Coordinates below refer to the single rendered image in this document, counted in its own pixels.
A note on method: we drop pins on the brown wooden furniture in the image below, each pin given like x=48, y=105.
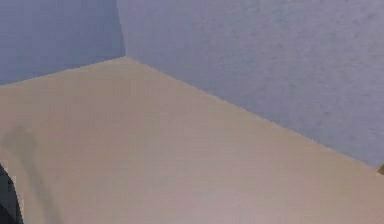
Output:
x=381, y=170

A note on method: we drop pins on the black round object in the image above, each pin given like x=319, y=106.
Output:
x=6, y=200

